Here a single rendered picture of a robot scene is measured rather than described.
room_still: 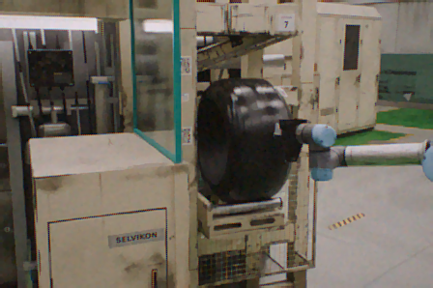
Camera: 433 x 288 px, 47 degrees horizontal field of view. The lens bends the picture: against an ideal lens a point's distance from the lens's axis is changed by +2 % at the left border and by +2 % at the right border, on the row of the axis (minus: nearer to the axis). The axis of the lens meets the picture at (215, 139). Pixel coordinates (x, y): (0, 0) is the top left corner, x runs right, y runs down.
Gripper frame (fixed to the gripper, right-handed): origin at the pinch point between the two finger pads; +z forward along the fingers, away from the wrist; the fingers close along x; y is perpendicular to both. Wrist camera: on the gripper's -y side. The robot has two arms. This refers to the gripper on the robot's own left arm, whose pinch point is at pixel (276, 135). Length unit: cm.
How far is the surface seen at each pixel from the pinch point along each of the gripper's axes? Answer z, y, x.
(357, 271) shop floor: 112, -111, -122
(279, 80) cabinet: 392, 36, -217
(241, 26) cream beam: 41, 49, -4
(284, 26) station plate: 41, 49, -27
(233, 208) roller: 15.4, -31.4, 13.2
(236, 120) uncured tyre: 5.3, 6.7, 15.4
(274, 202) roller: 15.4, -30.9, -6.3
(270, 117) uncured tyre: 3.0, 7.4, 1.4
